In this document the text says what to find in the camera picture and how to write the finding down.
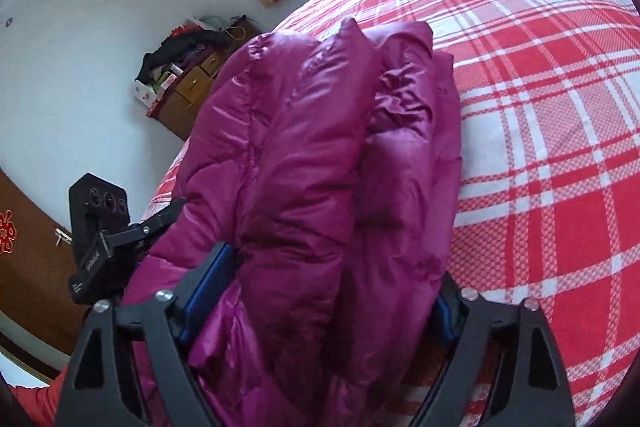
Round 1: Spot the brown wooden desk cabinet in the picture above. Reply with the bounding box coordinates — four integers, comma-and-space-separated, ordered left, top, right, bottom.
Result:
146, 15, 260, 141

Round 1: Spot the magenta puffer down jacket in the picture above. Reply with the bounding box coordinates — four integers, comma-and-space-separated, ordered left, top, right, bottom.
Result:
124, 19, 462, 426

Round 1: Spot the silver door handle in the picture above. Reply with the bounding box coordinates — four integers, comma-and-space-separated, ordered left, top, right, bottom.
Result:
54, 228, 73, 246

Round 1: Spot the red white plaid bed cover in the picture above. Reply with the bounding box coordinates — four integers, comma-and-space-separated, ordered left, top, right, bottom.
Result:
139, 0, 640, 427

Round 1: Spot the pile of clothes on desk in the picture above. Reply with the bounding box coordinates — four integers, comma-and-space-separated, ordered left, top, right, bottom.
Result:
136, 18, 234, 86

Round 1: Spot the white gift box on desk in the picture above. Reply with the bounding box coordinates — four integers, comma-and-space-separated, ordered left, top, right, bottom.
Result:
134, 80, 157, 108

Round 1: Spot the brown wooden door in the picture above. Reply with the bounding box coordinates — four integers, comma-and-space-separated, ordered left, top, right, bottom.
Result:
1, 174, 86, 381

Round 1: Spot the red double happiness decal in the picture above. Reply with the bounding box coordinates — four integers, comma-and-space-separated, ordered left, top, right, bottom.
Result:
0, 209, 17, 254

